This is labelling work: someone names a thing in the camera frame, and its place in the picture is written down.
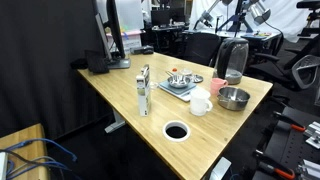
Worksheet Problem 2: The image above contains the glass electric kettle black handle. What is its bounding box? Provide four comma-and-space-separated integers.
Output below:
212, 37, 250, 86

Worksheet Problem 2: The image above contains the small steel bowl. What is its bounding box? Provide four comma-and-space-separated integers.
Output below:
165, 70, 192, 90

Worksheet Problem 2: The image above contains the white digital kitchen scale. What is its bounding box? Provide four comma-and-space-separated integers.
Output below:
158, 79, 198, 103

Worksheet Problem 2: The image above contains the round steel lid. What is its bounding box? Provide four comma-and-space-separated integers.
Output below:
191, 73, 205, 84

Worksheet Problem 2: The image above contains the white ceramic mug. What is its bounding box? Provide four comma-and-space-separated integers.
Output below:
189, 87, 214, 117

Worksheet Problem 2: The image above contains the black desk device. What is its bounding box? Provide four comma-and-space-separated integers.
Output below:
129, 45, 155, 56

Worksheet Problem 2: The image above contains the grey table leg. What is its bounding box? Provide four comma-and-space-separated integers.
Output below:
104, 109, 127, 135

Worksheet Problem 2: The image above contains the white printed cardboard box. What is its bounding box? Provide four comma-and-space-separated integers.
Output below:
105, 30, 143, 55

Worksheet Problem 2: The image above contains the pink plastic cup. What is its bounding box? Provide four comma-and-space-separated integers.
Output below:
210, 77, 229, 97

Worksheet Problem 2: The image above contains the black mesh office chair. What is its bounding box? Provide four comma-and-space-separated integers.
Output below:
181, 31, 222, 67

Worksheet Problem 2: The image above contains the large steel bowl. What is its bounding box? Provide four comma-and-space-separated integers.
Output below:
216, 86, 251, 112

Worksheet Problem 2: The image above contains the black computer monitor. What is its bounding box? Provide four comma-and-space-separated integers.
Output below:
91, 0, 132, 70

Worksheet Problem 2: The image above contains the white plastic block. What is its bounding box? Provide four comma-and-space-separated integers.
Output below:
208, 156, 233, 180

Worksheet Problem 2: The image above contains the blue lamp tripod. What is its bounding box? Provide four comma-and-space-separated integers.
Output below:
215, 0, 256, 38

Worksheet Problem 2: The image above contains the black curtain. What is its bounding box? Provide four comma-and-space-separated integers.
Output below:
0, 0, 113, 140

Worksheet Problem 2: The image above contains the silver studio lamp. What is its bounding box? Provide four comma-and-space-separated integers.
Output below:
249, 1, 272, 27

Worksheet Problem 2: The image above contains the grey back office chair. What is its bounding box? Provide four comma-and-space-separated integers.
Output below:
249, 52, 320, 92

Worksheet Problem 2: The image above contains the wooden side table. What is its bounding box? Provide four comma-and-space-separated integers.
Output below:
0, 122, 52, 180

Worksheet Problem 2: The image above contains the white power strip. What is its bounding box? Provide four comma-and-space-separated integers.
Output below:
0, 151, 9, 180

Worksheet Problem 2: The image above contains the white cable grommet ring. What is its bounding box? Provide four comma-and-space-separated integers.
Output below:
162, 119, 192, 144

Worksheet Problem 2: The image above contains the blue cable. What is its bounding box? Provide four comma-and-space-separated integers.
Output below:
5, 155, 73, 180
4, 137, 79, 164

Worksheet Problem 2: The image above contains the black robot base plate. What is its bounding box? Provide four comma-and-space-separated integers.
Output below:
251, 105, 320, 180

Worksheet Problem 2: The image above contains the orange handled clamp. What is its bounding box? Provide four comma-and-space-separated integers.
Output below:
254, 149, 297, 180
272, 110, 307, 133

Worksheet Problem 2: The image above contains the aluminium bracket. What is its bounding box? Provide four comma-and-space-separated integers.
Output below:
295, 158, 320, 180
304, 120, 320, 150

